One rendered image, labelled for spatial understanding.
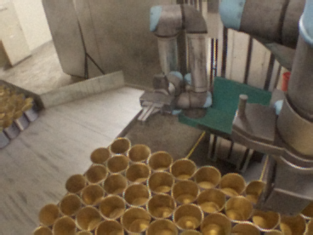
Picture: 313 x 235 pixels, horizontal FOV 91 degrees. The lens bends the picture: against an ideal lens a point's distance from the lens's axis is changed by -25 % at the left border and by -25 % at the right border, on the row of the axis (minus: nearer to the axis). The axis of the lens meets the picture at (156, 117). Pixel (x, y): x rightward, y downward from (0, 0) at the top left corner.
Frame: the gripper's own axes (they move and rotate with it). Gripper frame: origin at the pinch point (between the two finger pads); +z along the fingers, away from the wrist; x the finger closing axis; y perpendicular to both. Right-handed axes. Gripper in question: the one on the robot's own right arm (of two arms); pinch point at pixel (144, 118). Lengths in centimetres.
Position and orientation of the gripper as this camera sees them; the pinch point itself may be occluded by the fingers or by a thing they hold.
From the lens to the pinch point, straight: 71.4
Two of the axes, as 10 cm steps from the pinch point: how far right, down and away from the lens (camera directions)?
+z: -4.2, 6.1, -6.7
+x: -9.0, -1.9, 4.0
